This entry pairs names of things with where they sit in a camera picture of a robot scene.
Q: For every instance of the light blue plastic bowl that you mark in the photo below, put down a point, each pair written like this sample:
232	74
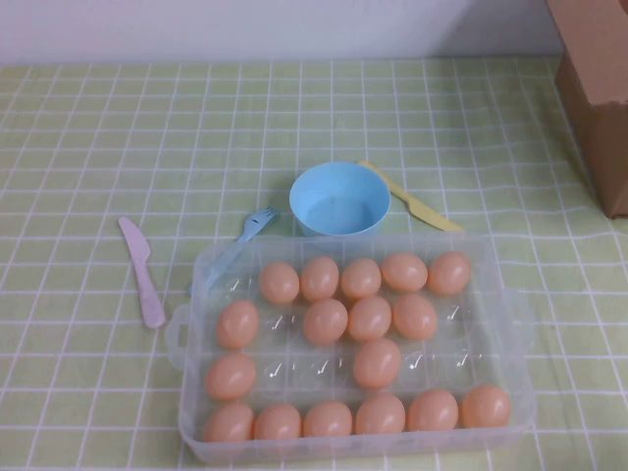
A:
338	211

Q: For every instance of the brown cardboard box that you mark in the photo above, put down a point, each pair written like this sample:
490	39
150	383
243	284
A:
608	157

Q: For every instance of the light blue plastic fork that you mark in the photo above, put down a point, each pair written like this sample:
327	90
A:
255	223

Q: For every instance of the pink plastic knife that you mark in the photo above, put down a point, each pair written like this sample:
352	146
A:
142	275

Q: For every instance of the peach plastic egg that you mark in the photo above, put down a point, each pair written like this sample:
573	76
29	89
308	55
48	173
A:
237	324
278	282
228	423
319	278
486	406
449	273
432	410
380	414
277	423
369	318
377	363
414	316
403	272
230	376
327	419
325	321
360	278

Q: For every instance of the clear plastic egg box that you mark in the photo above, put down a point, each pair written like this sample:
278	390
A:
294	343

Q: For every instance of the yellow plastic knife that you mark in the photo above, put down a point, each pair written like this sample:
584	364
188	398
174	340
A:
427	211

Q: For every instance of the clear plastic egg tray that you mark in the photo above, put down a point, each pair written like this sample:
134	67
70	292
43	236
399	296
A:
147	147

